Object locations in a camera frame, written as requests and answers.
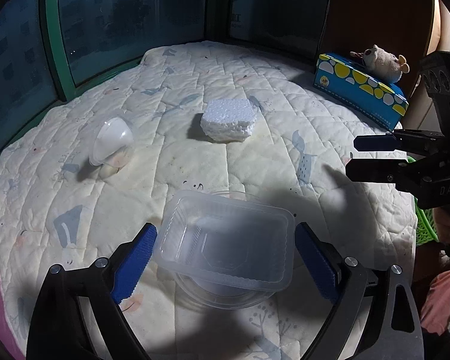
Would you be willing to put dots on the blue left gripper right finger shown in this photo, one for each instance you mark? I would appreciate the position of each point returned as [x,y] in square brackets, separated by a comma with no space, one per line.
[319,262]

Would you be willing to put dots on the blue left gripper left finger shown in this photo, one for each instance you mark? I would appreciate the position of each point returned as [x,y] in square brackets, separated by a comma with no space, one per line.
[132,260]

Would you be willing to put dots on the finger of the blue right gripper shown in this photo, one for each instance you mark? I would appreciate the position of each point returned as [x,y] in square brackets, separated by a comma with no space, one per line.
[366,143]
[375,170]

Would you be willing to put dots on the green mesh trash basket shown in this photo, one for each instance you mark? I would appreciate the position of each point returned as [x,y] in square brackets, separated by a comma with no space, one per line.
[425,230]

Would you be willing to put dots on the person's right hand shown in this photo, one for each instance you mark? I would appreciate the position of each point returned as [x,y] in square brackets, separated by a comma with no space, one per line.
[448,228]

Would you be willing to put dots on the beige plush toy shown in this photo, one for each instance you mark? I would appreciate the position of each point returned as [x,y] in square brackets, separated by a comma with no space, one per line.
[383,65]

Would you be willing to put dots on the blue yellow tissue box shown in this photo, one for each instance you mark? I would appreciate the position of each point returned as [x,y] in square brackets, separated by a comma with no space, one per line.
[347,81]

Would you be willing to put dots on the clear round plastic lid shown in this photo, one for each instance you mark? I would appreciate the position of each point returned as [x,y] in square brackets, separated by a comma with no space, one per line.
[221,292]

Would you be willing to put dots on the clear rectangular plastic container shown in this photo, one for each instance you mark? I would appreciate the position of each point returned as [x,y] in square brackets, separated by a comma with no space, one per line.
[225,239]

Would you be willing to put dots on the clear dome plastic cup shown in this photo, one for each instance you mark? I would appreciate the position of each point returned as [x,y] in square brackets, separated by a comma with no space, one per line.
[113,144]

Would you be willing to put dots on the white styrofoam block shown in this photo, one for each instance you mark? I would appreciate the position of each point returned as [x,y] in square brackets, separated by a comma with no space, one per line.
[227,120]

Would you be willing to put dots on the white quilted mattress pad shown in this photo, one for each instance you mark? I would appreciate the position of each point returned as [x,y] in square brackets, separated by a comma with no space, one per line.
[55,207]

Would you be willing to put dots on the green window frame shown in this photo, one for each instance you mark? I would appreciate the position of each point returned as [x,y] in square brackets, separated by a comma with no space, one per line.
[54,52]

